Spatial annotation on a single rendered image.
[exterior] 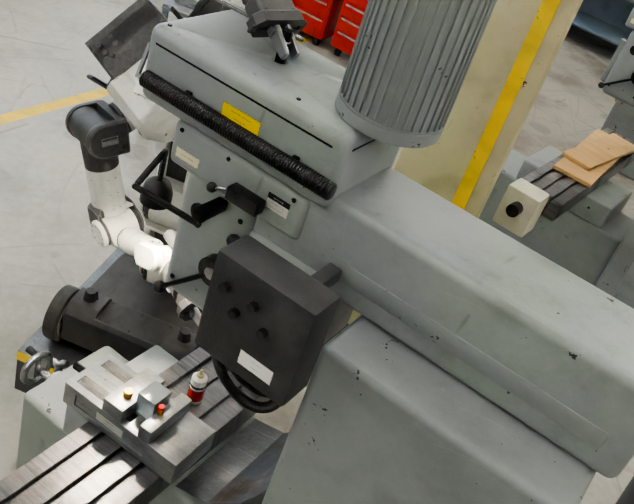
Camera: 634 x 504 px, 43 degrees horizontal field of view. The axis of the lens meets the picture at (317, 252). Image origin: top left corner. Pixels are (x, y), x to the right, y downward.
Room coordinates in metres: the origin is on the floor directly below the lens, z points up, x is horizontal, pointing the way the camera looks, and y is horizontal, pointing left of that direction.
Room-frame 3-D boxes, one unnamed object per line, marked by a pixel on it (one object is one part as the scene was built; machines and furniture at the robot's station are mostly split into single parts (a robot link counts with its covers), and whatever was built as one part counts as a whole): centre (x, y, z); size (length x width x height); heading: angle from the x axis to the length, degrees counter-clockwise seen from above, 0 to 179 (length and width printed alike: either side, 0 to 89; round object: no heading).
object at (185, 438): (1.33, 0.28, 0.98); 0.35 x 0.15 x 0.11; 69
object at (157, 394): (1.32, 0.25, 1.04); 0.06 x 0.05 x 0.06; 159
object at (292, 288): (1.03, 0.05, 1.62); 0.20 x 0.09 x 0.21; 67
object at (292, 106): (1.45, 0.17, 1.81); 0.47 x 0.26 x 0.16; 67
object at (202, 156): (1.44, 0.15, 1.68); 0.34 x 0.24 x 0.10; 67
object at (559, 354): (1.26, -0.27, 1.66); 0.80 x 0.23 x 0.20; 67
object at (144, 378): (1.34, 0.30, 1.02); 0.15 x 0.06 x 0.04; 159
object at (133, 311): (2.28, 0.48, 0.59); 0.64 x 0.52 x 0.33; 175
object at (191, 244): (1.46, 0.18, 1.47); 0.21 x 0.19 x 0.32; 157
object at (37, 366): (1.66, 0.65, 0.63); 0.16 x 0.12 x 0.12; 67
